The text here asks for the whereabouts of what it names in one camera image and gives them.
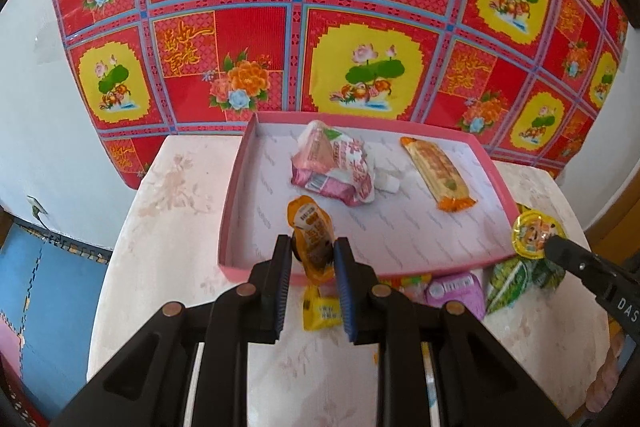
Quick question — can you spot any orange cracker sleeve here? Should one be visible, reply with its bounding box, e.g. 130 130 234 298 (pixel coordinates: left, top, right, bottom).
400 136 476 212

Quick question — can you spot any yellow pastry packet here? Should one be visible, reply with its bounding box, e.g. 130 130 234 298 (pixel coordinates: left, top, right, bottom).
303 285 343 332

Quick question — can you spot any white wall socket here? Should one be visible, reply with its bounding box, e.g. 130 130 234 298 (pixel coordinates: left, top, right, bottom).
26 195 48 217

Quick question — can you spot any red floral wall cloth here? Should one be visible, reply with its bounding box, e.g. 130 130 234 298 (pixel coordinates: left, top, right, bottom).
52 0 628 188

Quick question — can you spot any pink shallow box tray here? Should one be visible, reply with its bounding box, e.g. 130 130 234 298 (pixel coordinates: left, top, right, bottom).
218 113 518 282

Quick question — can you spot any orange small jelly pouch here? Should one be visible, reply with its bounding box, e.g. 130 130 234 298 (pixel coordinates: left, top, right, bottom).
286 195 335 286

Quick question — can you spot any purple candy tin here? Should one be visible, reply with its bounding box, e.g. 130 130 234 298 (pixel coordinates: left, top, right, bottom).
424 272 486 320

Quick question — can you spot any yellow jelly cup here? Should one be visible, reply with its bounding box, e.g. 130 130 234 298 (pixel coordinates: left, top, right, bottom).
511 209 566 260

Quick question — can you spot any pink jelly drink pouch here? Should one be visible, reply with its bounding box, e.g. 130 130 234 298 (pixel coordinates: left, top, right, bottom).
291 120 400 207

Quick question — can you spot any green pea snack bag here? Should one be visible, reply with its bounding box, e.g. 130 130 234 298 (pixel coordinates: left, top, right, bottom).
485 256 530 314

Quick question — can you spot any dark green snack bag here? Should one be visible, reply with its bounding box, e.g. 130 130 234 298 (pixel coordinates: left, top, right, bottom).
530 258 565 291

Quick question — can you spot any striped clear candy packet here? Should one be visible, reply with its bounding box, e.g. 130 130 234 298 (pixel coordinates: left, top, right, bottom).
380 274 432 305

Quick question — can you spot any blue foam floor mat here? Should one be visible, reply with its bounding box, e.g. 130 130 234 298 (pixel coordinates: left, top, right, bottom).
1 225 107 421

